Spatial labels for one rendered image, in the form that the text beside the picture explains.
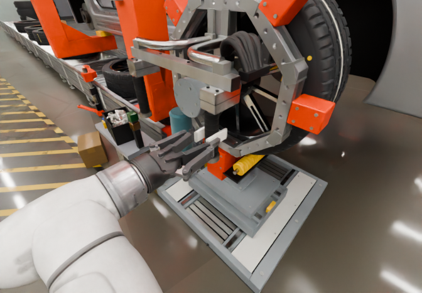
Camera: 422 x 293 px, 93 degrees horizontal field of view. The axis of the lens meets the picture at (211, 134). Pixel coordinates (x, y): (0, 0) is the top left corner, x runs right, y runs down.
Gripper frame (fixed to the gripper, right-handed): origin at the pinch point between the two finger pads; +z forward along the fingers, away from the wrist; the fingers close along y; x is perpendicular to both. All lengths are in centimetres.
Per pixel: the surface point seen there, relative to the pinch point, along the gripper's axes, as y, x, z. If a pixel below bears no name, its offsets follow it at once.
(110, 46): -254, -28, 76
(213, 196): -22, -68, 25
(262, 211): 4, -68, 37
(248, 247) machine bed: 8, -75, 19
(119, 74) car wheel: -160, -33, 42
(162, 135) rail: -71, -49, 26
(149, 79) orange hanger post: -61, -6, 18
